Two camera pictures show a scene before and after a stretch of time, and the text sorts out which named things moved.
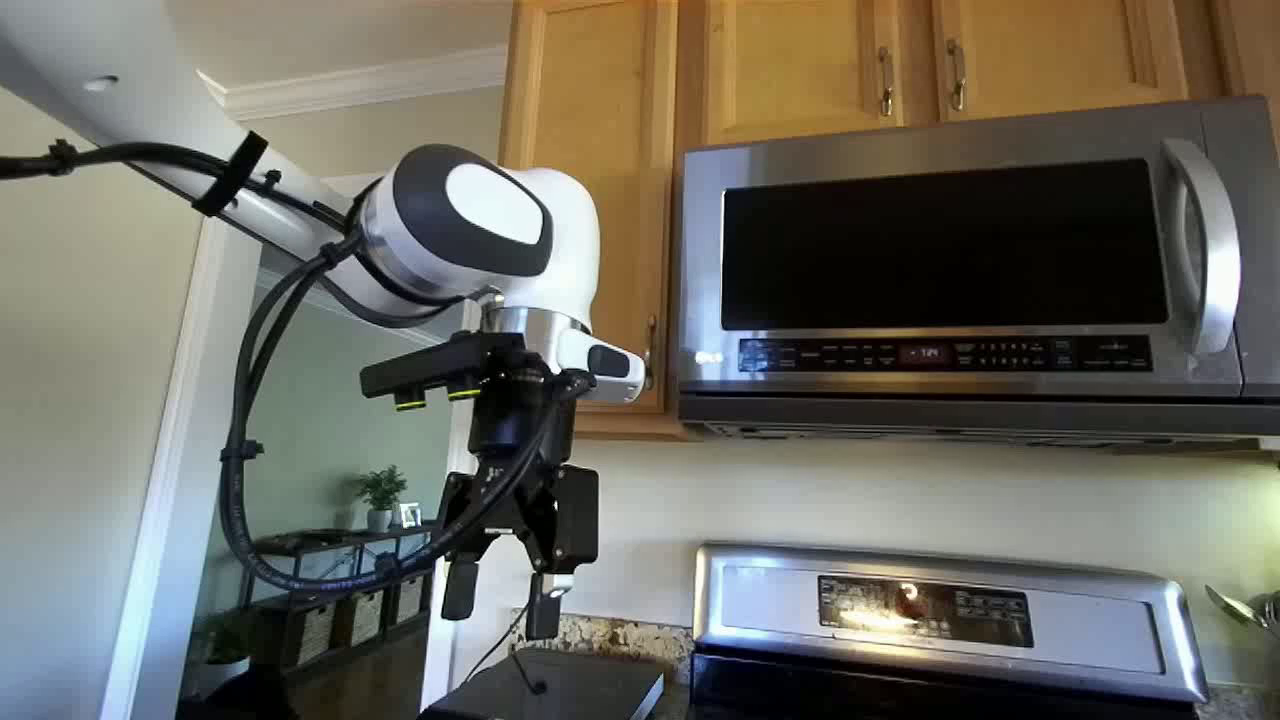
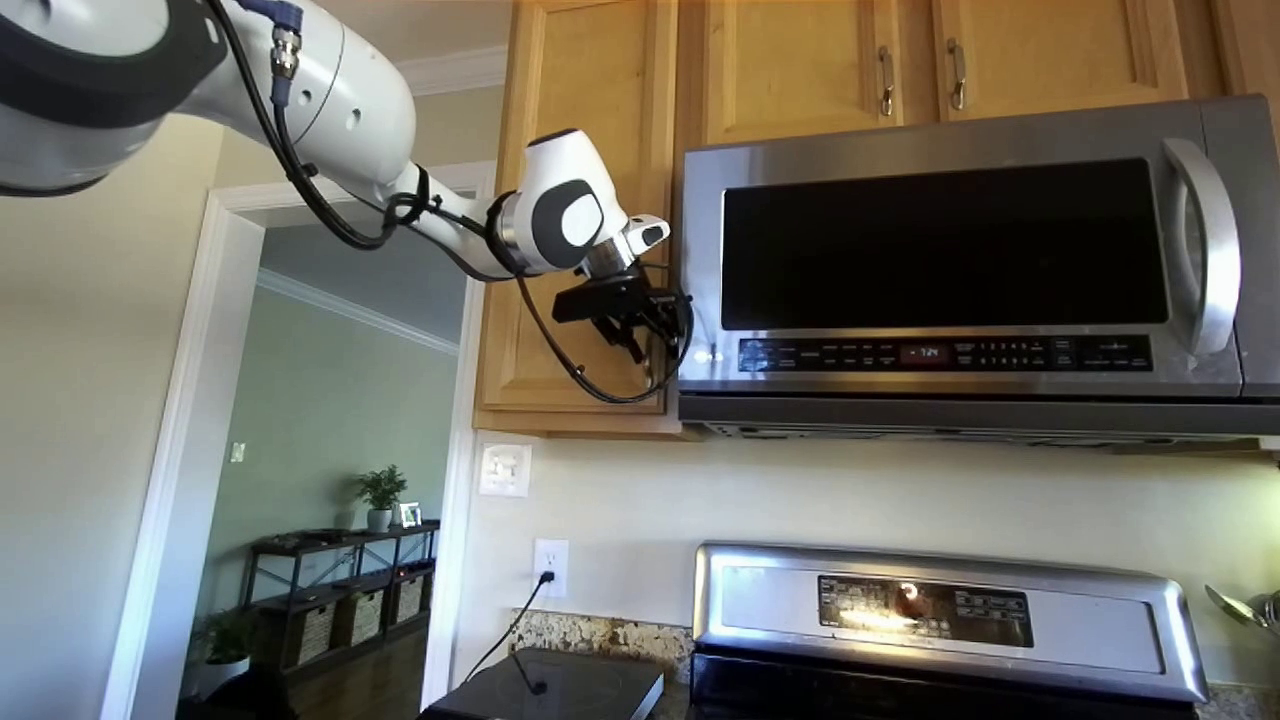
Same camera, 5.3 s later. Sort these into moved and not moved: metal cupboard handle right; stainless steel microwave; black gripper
Moved: black gripper
Not moved: metal cupboard handle right; stainless steel microwave
